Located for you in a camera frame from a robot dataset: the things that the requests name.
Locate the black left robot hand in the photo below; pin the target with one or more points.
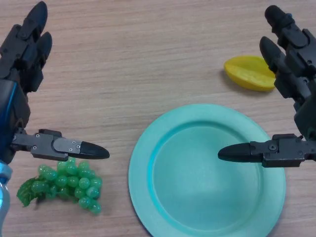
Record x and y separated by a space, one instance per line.
14 103

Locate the green grape bunch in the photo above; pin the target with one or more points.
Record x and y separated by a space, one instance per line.
71 181

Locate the yellow starfruit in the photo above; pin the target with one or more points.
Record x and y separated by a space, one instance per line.
247 74

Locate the teal round plate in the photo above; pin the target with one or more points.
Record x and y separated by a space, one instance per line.
202 177

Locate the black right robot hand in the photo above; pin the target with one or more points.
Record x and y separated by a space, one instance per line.
301 74

